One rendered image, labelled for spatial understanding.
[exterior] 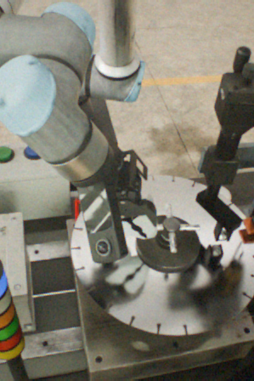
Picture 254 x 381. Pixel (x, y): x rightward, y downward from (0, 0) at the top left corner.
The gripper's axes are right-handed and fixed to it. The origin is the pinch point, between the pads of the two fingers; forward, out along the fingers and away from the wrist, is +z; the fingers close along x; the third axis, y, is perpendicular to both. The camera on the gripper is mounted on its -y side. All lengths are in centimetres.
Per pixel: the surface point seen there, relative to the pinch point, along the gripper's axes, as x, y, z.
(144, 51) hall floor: 71, 217, 126
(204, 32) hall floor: 34, 256, 156
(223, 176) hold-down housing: -13.8, 6.4, -3.4
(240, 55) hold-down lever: -20.8, 14.6, -18.0
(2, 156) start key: 33.6, 21.9, -5.0
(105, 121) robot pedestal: 28, 54, 24
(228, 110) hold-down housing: -17.9, 8.3, -15.2
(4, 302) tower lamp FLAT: 6.2, -17.1, -22.3
